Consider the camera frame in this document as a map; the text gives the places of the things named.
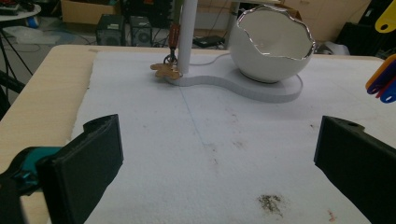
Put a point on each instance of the white metal desk frame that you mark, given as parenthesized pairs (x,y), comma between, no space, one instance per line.
(232,21)

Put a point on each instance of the white key stand with pole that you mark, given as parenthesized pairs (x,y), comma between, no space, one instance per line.
(249,90)

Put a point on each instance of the bright blue key tag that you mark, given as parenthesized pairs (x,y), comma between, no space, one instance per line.
(390,96)

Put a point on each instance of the white foam mat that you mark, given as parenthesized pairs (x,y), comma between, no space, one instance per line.
(186,140)

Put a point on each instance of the cardboard box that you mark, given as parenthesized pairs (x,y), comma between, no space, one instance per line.
(87,12)

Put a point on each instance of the yellow key tag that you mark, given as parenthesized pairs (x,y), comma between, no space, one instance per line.
(387,20)

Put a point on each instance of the red key tag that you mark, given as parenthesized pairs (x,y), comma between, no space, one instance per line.
(383,92)

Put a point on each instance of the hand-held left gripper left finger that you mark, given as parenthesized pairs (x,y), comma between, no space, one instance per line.
(81,168)

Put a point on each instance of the dark blue key tag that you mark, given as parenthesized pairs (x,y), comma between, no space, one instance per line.
(386,80)

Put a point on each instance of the white round side table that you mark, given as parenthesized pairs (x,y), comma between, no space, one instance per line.
(28,13)

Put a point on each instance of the black power adapter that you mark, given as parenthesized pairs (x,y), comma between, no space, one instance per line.
(208,41)

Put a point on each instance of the black computer box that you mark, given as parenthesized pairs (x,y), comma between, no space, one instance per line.
(110,31)
(140,32)

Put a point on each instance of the black tripod stand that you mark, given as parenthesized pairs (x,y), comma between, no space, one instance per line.
(9,82)

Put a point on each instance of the light wooden cabinet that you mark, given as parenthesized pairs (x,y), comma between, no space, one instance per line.
(330,15)

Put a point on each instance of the white eggshell-shaped ceramic bowl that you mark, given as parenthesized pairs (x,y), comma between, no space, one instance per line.
(264,68)

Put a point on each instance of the white plastic bag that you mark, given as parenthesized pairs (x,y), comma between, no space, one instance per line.
(28,34)

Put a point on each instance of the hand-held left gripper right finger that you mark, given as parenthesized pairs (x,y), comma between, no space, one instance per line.
(358,165)

